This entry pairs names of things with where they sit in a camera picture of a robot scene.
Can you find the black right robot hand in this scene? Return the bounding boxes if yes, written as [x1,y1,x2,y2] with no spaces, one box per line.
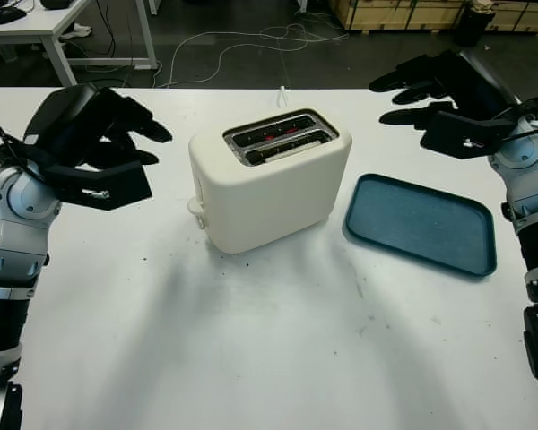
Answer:
[368,48,522,132]

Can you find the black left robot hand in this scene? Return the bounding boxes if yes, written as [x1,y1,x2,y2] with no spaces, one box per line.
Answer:
[24,83,174,174]

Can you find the dark blue plastic tray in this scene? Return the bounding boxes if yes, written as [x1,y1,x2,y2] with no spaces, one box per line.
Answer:
[343,173,497,282]

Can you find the cream white two-slot toaster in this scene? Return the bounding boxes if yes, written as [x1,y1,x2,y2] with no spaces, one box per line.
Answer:
[187,108,353,256]

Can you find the black waste bin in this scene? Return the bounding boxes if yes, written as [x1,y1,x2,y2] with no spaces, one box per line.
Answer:
[456,0,496,48]

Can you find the stacked wooden crates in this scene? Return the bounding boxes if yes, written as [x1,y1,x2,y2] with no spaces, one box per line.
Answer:
[329,0,538,37]

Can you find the white office desk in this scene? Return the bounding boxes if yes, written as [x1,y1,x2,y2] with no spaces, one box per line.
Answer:
[0,0,158,87]

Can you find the black computer mouse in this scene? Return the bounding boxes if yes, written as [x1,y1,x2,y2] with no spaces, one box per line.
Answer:
[0,7,28,26]

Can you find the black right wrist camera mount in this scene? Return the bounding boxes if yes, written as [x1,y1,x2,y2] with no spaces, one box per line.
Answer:
[420,109,517,159]

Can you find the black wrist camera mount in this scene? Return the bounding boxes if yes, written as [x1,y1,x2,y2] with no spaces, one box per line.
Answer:
[420,109,517,159]
[42,159,154,212]

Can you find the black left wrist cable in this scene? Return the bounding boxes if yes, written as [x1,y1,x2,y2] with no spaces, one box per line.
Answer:
[0,124,53,181]

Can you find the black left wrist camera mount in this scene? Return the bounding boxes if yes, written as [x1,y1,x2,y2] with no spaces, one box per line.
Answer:
[42,159,154,212]

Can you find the white cable on floor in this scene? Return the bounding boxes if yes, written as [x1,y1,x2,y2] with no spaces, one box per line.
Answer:
[154,22,349,90]

